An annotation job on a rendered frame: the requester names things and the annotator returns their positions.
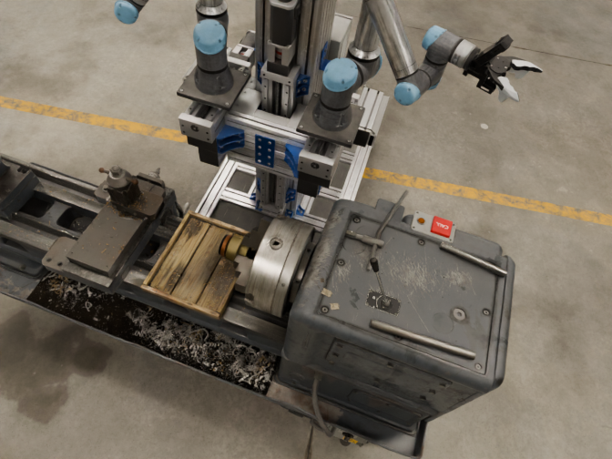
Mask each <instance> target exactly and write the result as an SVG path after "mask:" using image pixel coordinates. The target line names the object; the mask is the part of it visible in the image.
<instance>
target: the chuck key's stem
mask: <svg viewBox="0 0 612 459"><path fill-rule="evenodd" d="M345 236H347V237H350V238H353V239H354V238H356V239H358V240H361V241H362V242H364V243H367V244H370V245H373V244H377V247H378V248H382V247H383V244H384V242H383V241H382V240H378V239H375V238H372V237H369V236H366V235H363V236H362V235H359V234H356V232H353V231H350V230H347V231H346V234H345Z"/></svg>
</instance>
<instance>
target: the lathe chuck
mask: <svg viewBox="0 0 612 459"><path fill-rule="evenodd" d="M278 217H281V218H285V220H279V219H277V218H274V219H273V220H272V222H271V223H270V225H269V227H268V228H267V230H266V232H265V234H264V236H263V238H262V240H261V243H260V245H259V248H258V250H257V253H256V255H255V258H254V261H253V263H252V265H251V269H250V274H249V277H248V280H247V285H246V290H245V293H247V294H249V293H251V294H252V296H254V301H249V299H246V298H245V299H244V301H245V303H246V305H249V306H251V307H253V308H256V309H258V310H261V311H265V312H267V313H270V314H271V306H272V302H273V298H274V294H275V291H276V288H277V285H278V282H279V279H280V276H281V272H282V269H283V266H284V264H285V261H286V259H287V257H288V254H289V252H290V249H291V246H292V243H293V242H294V240H295V238H296V236H297V234H298V232H299V230H300V228H301V226H302V225H303V224H304V222H301V221H298V220H296V219H292V218H289V217H286V216H283V215H281V214H279V215H278ZM274 239H279V240H280V241H281V243H282V245H281V247H280V248H278V249H274V248H273V247H272V246H271V245H270V243H271V241H272V240H274Z"/></svg>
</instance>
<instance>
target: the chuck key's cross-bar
mask: <svg viewBox="0 0 612 459"><path fill-rule="evenodd" d="M408 192H409V191H408V190H406V191H405V192H404V193H403V194H402V196H401V197H400V199H399V200H398V201H397V203H396V204H395V206H394V207H393V209H392V211H391V212H390V213H389V215H388V216H387V218H386V219H385V221H384V222H383V223H382V225H381V227H380V228H379V229H378V231H377V234H376V237H375V238H376V239H379V238H380V236H381V233H382V230H383V229H384V227H385V226H386V224H387V223H388V221H389V220H390V218H391V217H392V215H393V214H394V212H395V211H396V210H397V209H398V207H399V206H400V204H401V203H402V202H403V200H404V198H405V197H406V195H407V194H408ZM376 249H377V244H373V247H372V253H371V256H370V259H371V258H374V255H375V252H376ZM371 267H372V266H371V263H370V260H369V262H368V266H367V269H366V270H367V271H370V270H371Z"/></svg>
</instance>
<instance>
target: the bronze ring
mask: <svg viewBox="0 0 612 459"><path fill-rule="evenodd" d="M242 240H243V238H241V237H238V236H231V235H229V234H226V235H225V236H224V237H223V239H222V241H221V243H220V245H219V255H220V256H222V257H226V259H227V260H231V261H234V260H235V258H236V256H237V255H238V254H239V255H241V256H243V257H246V258H249V257H250V254H251V251H252V248H250V247H248V246H245V245H242V244H241V243H242Z"/></svg>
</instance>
